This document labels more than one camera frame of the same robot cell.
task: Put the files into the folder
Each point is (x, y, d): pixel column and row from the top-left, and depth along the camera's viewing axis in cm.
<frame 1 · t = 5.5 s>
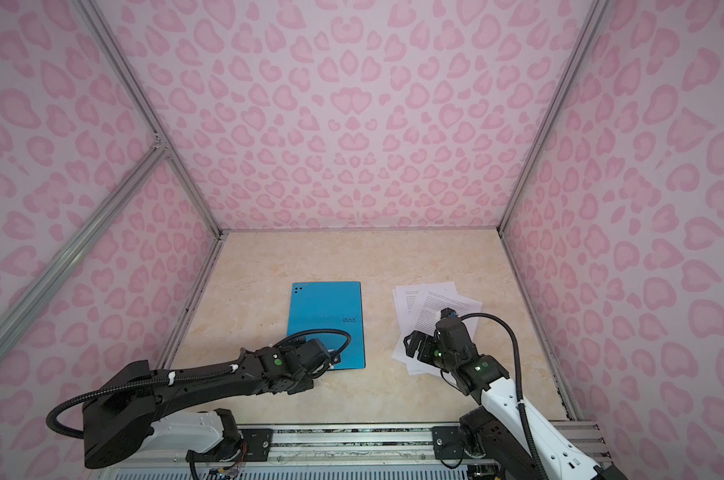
left hand: (302, 352, 84), fingers open
right hand: (415, 344, 80), fingers open
blue folder with black inside: (330, 305, 104), on the table

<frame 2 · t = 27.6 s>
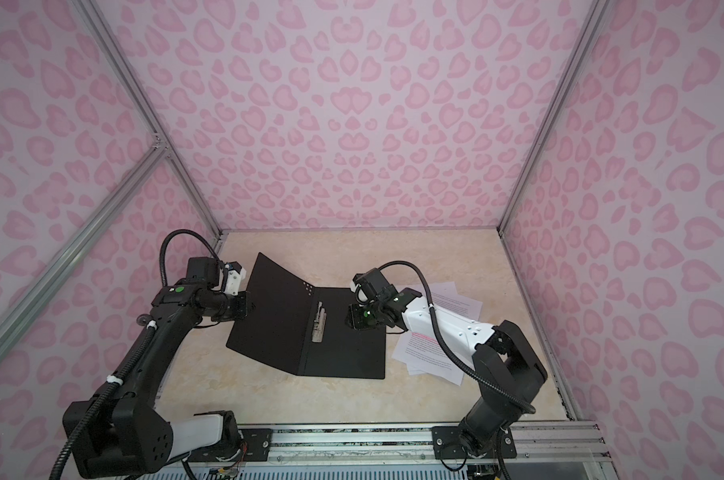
left hand: (252, 303, 82), fingers closed
right hand: (347, 319, 82), fingers open
blue folder with black inside: (304, 329, 95), on the table
silver folder clip: (319, 324, 95), point 2 cm above the table

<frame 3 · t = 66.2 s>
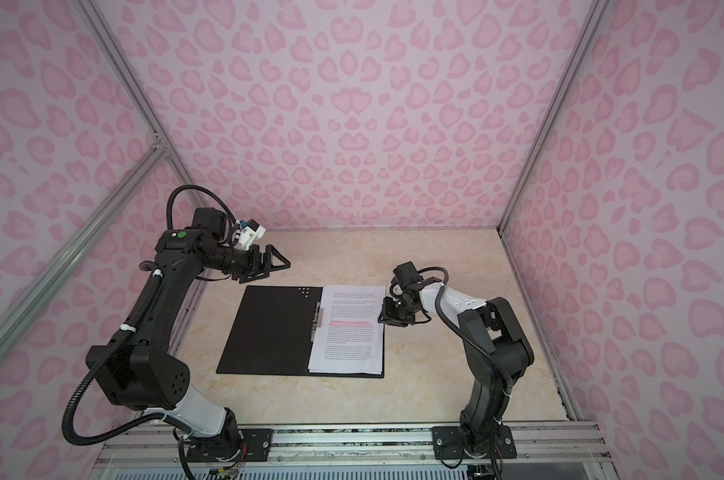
left hand: (277, 264, 77), fingers open
right hand: (381, 317, 90), fingers open
left printed paper sheet: (351, 337, 93), on the table
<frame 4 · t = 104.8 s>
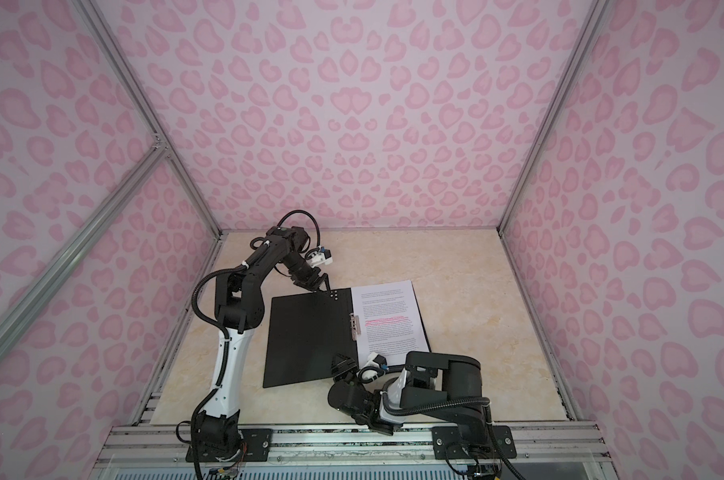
left hand: (321, 288, 100), fingers open
right hand: (328, 360, 84), fingers open
silver folder clip: (355, 326, 94), point 2 cm above the table
left printed paper sheet: (390, 322, 97), on the table
